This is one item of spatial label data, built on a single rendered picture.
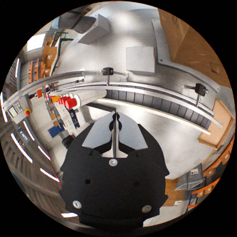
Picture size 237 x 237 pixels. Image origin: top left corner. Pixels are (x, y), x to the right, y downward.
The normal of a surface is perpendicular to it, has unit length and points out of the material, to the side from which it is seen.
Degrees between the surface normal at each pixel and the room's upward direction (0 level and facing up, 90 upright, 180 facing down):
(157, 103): 0
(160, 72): 0
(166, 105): 0
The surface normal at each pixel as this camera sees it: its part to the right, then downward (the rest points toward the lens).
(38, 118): 0.85, 0.17
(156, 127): -0.51, 0.46
